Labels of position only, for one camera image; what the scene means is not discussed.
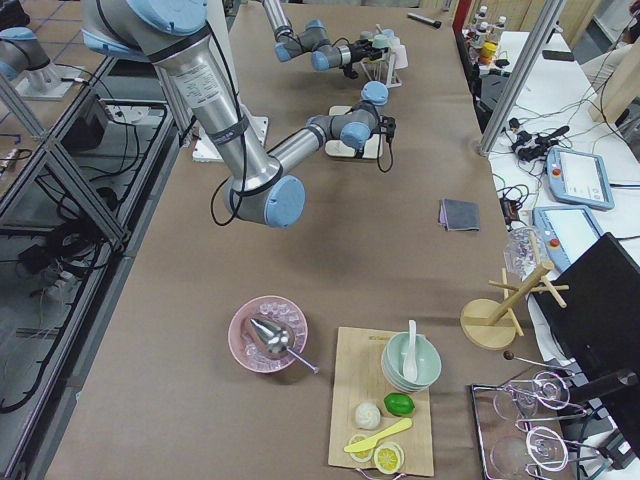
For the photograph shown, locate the white wire cup rack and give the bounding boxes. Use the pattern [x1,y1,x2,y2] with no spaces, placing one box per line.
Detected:
[359,29,403,89]

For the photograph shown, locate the white ceramic spoon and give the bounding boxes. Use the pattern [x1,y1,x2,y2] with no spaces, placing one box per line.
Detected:
[402,319,418,383]

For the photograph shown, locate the silver metal scoop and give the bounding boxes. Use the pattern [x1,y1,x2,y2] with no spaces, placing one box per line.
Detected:
[244,316,319,374]

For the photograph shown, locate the lemon slice front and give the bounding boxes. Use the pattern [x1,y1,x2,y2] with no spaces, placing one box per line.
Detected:
[373,442,405,475]

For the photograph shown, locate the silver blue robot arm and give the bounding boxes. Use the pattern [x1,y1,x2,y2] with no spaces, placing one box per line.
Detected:
[261,0,386,78]
[82,1,395,228]

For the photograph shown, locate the pink plastic cup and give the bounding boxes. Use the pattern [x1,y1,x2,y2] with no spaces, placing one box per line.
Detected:
[392,44,408,70]

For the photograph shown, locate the lemon slice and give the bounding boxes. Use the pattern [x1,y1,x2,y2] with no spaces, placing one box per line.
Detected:
[373,442,405,475]
[346,433,374,463]

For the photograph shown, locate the teach pendant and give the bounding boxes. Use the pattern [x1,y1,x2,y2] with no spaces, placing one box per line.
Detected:
[532,205,603,273]
[546,146,615,211]

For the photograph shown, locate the green lime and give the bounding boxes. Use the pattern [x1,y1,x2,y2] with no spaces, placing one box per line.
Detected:
[383,392,416,417]

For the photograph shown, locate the wooden mug tree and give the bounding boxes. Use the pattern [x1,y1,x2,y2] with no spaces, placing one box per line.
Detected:
[460,236,570,350]

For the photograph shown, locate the lemon slice back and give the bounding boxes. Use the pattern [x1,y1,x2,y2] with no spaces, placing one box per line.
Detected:
[346,433,374,463]

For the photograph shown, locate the pink glass bowl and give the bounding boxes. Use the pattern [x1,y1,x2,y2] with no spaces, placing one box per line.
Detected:
[228,296,308,373]

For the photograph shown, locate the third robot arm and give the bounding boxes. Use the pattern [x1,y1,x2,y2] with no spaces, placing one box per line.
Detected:
[1,27,71,100]

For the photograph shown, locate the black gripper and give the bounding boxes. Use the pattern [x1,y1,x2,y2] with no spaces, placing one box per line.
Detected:
[347,40,374,64]
[375,116,396,140]

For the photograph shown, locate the black wine glass rack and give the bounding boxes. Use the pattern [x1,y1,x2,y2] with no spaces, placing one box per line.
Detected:
[470,359,614,479]

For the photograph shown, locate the teach pendant far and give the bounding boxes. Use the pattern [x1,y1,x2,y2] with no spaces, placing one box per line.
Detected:
[546,146,615,211]

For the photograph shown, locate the teach pendant near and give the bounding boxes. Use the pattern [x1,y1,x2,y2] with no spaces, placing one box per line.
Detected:
[532,205,603,273]

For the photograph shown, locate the wine glass lower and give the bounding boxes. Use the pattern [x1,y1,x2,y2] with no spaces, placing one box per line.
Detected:
[490,426,569,479]

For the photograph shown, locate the black marker pen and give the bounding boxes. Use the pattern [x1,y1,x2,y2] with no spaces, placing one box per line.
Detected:
[407,12,442,29]

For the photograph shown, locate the aluminium frame post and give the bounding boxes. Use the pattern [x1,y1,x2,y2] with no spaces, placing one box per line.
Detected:
[478,0,566,157]

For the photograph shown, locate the wooden cutting board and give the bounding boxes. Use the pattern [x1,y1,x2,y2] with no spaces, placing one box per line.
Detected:
[328,327,435,477]

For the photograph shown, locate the yellow plastic knife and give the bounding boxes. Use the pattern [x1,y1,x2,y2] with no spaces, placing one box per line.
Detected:
[343,418,413,453]

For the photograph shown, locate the clear plastic bag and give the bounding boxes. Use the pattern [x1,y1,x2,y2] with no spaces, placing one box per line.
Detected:
[504,227,541,279]

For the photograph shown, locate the stacked green bowls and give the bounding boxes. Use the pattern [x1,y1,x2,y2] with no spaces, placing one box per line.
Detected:
[380,331,443,394]

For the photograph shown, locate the folded grey cloth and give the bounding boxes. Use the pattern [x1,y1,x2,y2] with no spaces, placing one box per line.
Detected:
[438,198,480,231]

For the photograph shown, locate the green plastic cup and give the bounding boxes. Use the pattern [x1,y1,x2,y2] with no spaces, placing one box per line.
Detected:
[372,34,390,50]

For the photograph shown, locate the black monitor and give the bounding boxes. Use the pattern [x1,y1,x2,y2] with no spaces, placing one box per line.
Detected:
[535,233,639,453]

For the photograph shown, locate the wine glass upper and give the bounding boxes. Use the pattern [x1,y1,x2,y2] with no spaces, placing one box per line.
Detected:
[493,371,570,420]

